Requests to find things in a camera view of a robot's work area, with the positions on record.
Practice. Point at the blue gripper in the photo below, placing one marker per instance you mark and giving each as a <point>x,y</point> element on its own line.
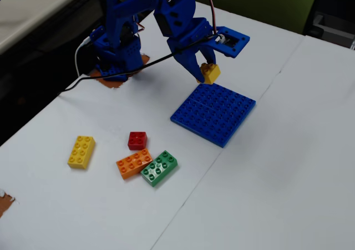
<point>186,51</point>

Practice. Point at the yellow 2x2 toy block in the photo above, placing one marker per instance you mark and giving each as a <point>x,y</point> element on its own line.
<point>212,74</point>

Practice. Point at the blue 3D-printed robot arm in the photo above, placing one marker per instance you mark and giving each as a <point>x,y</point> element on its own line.
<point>124,11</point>

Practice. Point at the red 2x2 toy block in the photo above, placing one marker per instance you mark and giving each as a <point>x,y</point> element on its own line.
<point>137,141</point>

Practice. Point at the green 2x4 toy block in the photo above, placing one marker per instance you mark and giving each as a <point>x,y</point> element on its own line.
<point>158,169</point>

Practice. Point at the orange 2x4 toy block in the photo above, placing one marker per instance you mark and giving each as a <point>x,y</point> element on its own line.
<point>130,165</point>

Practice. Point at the yellow 2x4 toy block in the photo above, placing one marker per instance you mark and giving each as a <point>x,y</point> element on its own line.
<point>80,153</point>

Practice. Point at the green partition panel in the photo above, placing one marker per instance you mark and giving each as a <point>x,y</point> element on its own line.
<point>263,3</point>

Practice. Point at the grey background fixture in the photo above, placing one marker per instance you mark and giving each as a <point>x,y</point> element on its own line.
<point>332,31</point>

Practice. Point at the white paper table cover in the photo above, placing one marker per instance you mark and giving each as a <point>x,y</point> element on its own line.
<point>277,178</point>
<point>83,205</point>

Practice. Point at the white background desk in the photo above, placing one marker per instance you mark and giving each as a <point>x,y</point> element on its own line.
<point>27,6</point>

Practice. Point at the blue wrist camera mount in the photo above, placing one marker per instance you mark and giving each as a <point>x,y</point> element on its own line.
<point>240,43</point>

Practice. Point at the blue 8x8 studded base plate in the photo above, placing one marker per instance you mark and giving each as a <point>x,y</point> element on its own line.
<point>213,117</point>

